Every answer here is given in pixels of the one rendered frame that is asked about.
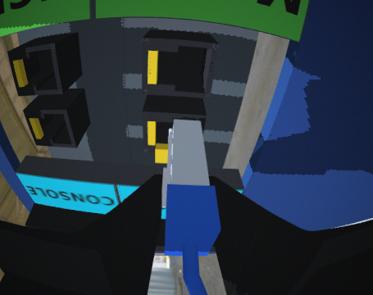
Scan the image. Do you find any blue flat panel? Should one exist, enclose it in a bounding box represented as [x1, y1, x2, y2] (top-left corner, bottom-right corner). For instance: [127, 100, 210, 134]
[0, 0, 373, 233]

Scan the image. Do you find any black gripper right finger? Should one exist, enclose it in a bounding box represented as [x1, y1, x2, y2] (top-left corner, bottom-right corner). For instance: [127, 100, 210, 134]
[209, 176, 373, 295]

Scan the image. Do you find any blue network cable with white plug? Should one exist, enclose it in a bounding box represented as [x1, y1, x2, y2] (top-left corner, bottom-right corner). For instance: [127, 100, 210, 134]
[156, 119, 221, 295]

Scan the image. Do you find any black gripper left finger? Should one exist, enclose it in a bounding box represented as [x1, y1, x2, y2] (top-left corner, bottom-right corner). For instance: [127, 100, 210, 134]
[0, 175, 163, 295]

